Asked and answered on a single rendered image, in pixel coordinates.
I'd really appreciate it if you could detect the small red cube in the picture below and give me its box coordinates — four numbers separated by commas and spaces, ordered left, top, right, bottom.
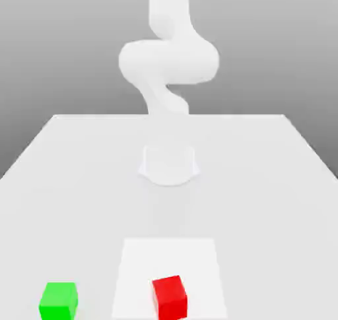
151, 274, 189, 320

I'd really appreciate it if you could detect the small green cube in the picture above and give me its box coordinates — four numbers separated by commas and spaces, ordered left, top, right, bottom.
38, 281, 79, 320

